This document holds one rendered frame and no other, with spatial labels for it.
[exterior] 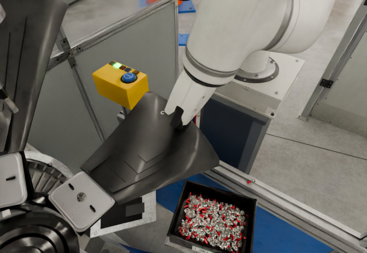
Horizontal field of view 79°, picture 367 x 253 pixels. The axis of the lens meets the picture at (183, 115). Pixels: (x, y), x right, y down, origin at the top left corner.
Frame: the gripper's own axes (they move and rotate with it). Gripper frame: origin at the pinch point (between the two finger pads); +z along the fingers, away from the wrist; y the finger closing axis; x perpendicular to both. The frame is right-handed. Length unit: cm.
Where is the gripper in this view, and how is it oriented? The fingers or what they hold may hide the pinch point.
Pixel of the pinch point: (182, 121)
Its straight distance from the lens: 46.1
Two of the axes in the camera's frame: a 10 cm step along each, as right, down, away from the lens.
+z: -2.5, 5.5, 7.9
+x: 8.0, 5.8, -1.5
